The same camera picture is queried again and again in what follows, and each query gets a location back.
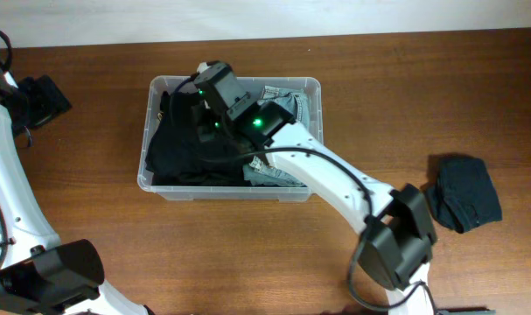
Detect clear plastic storage bin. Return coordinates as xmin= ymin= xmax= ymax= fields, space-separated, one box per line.
xmin=137 ymin=75 xmax=324 ymax=202

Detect black garment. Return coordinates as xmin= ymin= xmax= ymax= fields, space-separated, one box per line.
xmin=145 ymin=92 xmax=248 ymax=186

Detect light blue jeans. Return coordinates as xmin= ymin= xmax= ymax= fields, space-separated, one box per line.
xmin=242 ymin=86 xmax=311 ymax=187

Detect dark green garment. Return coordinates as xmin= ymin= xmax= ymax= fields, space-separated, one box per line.
xmin=425 ymin=156 xmax=503 ymax=234

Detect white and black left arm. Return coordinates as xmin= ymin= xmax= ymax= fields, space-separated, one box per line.
xmin=0 ymin=31 xmax=151 ymax=315

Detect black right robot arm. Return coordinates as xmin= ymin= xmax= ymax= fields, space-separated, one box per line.
xmin=192 ymin=61 xmax=437 ymax=314

